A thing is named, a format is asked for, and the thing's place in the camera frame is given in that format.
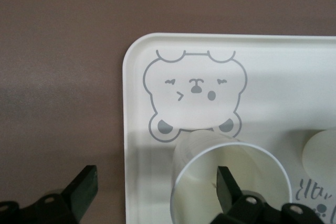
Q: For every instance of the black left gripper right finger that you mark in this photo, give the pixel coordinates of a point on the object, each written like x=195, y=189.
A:
x=228, y=190

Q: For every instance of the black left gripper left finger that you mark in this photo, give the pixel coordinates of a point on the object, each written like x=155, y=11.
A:
x=78, y=192

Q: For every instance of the white IKEA cup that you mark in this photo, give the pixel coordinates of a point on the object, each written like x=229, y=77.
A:
x=252, y=166
x=323, y=153

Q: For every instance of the cream bear print tray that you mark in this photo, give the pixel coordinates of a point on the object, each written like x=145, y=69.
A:
x=262, y=90

